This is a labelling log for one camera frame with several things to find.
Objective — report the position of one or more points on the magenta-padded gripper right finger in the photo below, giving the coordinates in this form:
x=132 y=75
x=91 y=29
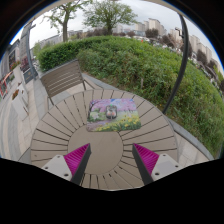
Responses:
x=146 y=158

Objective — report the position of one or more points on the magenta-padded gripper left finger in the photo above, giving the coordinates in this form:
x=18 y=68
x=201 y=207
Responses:
x=76 y=159

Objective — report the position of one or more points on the flower-print mouse pad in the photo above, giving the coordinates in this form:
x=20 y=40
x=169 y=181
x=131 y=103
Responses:
x=128 y=116

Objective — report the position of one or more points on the white planter with red flowers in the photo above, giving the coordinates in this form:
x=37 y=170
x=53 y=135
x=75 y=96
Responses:
x=18 y=76
x=19 y=105

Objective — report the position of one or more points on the slatted brown outdoor chair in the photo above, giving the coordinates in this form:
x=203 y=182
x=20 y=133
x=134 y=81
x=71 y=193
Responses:
x=61 y=78

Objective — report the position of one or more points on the green hedge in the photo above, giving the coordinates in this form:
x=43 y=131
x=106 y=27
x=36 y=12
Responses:
x=140 y=66

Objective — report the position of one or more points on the dark curved parasol pole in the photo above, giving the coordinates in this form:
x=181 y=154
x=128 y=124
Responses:
x=181 y=63

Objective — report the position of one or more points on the grey shop building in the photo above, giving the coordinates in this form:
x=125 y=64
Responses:
x=6 y=66

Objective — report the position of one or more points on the tall grey sign pillar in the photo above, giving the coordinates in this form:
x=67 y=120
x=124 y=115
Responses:
x=26 y=53

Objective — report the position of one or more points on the thin-crowned tree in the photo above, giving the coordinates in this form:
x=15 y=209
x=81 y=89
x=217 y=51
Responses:
x=64 y=26

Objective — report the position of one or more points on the distant apartment blocks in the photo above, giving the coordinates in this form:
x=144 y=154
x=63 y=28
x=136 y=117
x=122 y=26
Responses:
x=153 y=25

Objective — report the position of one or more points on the round dense-crowned tree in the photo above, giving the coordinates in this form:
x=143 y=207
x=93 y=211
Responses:
x=108 y=13

